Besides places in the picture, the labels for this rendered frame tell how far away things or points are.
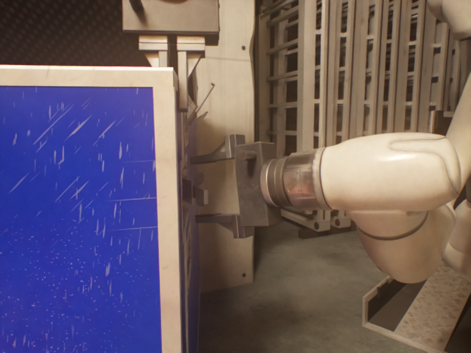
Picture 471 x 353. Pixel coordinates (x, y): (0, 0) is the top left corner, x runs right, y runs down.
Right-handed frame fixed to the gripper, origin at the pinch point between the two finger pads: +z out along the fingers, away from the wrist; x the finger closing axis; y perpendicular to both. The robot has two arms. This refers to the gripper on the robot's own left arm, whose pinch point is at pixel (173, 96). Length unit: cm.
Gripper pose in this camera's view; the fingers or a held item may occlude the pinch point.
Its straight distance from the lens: 53.8
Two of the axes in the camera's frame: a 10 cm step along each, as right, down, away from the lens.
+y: 0.8, -0.3, -10.0
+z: 0.2, 10.0, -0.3
